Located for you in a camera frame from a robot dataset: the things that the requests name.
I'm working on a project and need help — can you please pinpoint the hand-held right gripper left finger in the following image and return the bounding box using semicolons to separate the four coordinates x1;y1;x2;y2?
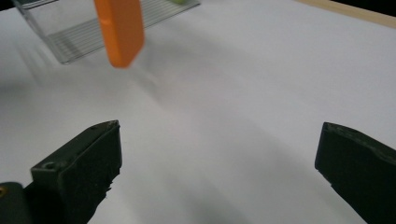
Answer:
30;119;123;224

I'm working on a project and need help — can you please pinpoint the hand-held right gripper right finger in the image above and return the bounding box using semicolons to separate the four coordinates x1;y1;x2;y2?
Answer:
314;121;396;224

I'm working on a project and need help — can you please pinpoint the clear plastic container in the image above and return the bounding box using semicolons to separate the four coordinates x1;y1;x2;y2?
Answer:
12;0;201;65

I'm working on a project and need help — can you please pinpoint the orange phone case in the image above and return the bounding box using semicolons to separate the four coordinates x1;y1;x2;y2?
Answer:
92;0;146;69

